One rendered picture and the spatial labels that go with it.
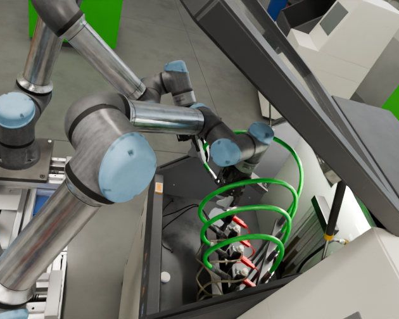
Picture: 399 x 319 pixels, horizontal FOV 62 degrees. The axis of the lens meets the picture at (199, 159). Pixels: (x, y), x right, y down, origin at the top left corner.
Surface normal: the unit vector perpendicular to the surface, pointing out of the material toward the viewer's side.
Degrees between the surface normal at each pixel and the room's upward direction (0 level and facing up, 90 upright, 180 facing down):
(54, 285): 0
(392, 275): 76
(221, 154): 90
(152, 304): 0
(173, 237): 0
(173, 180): 90
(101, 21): 90
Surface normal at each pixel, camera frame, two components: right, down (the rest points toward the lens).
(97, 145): -0.38, -0.28
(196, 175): 0.06, 0.67
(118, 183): 0.68, 0.55
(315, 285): -0.85, -0.35
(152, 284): 0.30, -0.72
